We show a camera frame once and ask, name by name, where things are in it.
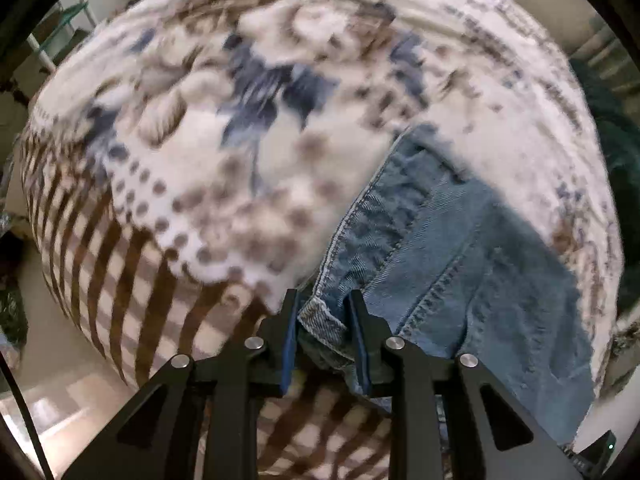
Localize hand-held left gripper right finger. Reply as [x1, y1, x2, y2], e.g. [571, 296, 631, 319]
[347, 289, 587, 480]

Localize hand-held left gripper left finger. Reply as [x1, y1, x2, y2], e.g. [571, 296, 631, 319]
[61, 288, 303, 480]

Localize blue denim pants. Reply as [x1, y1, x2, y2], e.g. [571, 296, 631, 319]
[297, 124, 597, 447]

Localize patterned white brown blanket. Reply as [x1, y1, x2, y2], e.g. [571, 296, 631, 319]
[19, 0, 626, 480]

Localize dark green cloth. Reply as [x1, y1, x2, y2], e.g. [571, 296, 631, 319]
[569, 58, 640, 317]

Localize black cable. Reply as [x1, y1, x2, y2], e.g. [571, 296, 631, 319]
[0, 349, 54, 480]

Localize white wire shelf rack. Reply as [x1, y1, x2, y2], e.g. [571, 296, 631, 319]
[26, 0, 97, 74]

